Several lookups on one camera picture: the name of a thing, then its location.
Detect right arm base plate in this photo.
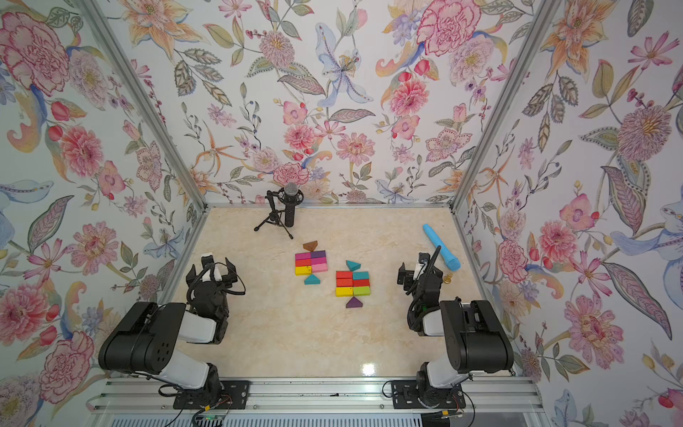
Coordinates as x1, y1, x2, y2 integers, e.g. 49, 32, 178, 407
388, 380, 467, 410

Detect brown triangle block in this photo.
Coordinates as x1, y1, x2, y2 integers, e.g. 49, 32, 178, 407
302, 240, 318, 252

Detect aluminium front rail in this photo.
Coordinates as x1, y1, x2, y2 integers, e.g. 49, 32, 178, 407
85, 375, 544, 416

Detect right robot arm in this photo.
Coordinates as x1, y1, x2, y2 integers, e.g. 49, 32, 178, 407
397, 253, 514, 407

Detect light blue cylinder toy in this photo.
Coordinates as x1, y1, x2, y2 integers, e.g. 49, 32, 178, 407
423, 224, 462, 272

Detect purple triangle block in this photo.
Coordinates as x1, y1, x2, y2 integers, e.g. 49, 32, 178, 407
346, 297, 364, 309

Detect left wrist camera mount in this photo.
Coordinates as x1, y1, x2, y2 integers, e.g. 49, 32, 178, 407
201, 254, 222, 283

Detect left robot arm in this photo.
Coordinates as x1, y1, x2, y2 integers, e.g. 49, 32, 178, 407
98, 254, 245, 402

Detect black microphone on tripod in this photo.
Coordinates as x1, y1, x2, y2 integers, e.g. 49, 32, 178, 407
254, 183, 304, 239

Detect lime green block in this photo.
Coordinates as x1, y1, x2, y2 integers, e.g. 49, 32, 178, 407
353, 286, 371, 296

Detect teal triangle block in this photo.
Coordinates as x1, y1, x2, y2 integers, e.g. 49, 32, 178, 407
346, 260, 361, 272

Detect yellow block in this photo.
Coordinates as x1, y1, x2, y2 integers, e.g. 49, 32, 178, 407
335, 286, 354, 297
295, 266, 312, 276

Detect pink rectangular block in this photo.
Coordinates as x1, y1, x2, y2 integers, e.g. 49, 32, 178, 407
311, 263, 328, 273

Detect red block front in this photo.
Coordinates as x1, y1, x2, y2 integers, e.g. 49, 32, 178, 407
352, 279, 370, 288

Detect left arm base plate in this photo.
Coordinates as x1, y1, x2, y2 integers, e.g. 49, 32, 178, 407
173, 380, 252, 410

